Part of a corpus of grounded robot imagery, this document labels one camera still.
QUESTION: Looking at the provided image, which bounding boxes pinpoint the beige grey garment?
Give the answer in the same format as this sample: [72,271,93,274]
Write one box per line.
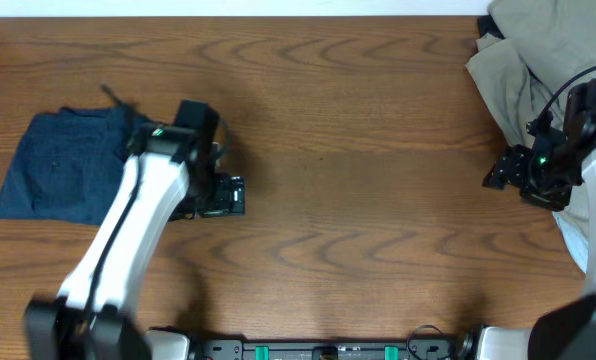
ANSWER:
[466,0,596,269]

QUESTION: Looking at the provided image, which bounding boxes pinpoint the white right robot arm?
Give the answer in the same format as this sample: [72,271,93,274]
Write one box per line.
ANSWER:
[464,79,596,360]

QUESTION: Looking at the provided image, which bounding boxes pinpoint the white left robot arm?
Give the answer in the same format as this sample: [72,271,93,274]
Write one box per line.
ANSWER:
[24,124,245,359]

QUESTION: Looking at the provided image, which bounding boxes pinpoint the dark blue shorts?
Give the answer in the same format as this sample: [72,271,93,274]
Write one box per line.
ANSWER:
[0,105,147,225]

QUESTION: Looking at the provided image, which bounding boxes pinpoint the black garment under beige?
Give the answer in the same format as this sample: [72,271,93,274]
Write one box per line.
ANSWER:
[477,15,504,39]

